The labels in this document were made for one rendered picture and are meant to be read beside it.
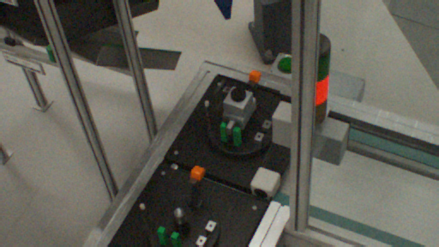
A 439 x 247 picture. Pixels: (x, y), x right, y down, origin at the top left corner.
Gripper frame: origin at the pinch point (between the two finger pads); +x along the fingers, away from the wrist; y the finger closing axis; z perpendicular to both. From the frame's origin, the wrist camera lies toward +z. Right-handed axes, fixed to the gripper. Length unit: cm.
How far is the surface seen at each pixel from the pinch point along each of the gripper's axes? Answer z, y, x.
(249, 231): -5.4, -24.4, 36.0
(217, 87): -3.6, 9.0, 22.1
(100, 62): -25.6, -5.1, 4.6
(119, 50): -21.8, -1.4, 4.5
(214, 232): -11.8, -25.0, 34.1
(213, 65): -2.8, 16.7, 20.3
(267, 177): 0.8, -16.4, 30.5
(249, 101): 0.7, -8.1, 18.0
